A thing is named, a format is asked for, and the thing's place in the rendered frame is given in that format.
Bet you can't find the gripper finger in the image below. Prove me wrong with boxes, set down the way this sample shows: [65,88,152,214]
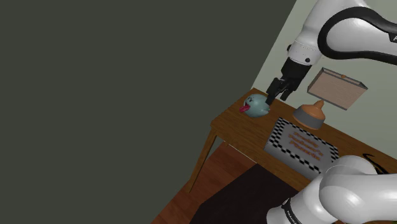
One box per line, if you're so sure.
[265,77,286,106]
[280,81,296,102]

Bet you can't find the pale blue ghost figure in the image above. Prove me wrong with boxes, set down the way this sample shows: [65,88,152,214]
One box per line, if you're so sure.
[239,94,271,118]

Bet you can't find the orange table lamp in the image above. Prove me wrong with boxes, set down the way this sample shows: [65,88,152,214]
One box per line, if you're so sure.
[292,67,369,130]

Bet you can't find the wooden table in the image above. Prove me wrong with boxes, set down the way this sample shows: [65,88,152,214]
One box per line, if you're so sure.
[186,87,397,224]

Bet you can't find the grey box with checkered border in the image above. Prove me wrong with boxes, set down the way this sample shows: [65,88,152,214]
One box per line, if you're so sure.
[263,116,340,181]

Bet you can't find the dark rug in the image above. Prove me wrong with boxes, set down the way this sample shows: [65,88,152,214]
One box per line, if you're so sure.
[189,164,302,224]

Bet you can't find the black eyeglasses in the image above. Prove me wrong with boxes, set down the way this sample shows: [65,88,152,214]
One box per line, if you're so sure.
[363,153,390,175]

